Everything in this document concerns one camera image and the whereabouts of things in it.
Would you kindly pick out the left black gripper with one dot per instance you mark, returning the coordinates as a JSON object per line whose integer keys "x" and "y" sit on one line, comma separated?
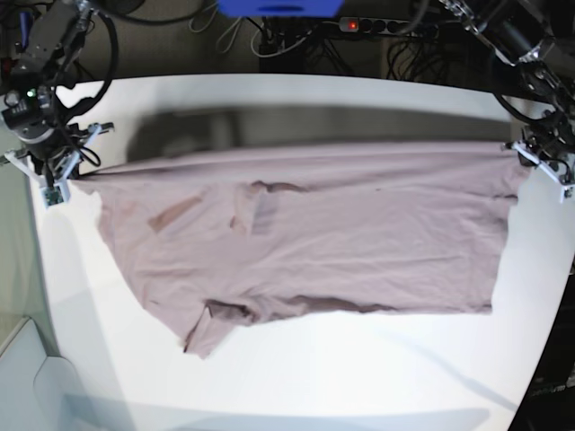
{"x": 545, "y": 144}

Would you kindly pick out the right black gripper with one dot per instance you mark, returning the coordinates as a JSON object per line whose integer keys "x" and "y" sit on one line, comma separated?
{"x": 49, "y": 153}

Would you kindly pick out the mauve pink t-shirt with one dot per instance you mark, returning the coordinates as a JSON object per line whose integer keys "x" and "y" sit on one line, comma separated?
{"x": 210, "y": 242}

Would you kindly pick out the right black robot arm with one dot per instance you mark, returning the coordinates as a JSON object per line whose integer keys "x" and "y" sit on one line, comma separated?
{"x": 32, "y": 109}

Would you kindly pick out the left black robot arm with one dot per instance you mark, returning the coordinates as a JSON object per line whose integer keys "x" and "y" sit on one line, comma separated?
{"x": 517, "y": 39}

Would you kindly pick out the black power strip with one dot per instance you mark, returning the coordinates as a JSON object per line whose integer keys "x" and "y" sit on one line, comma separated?
{"x": 369, "y": 28}

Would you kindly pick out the white camera bracket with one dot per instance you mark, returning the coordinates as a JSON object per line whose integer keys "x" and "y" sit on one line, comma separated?
{"x": 558, "y": 170}
{"x": 54, "y": 192}

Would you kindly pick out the blue plastic mount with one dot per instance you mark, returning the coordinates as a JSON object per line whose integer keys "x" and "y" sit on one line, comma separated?
{"x": 279, "y": 8}

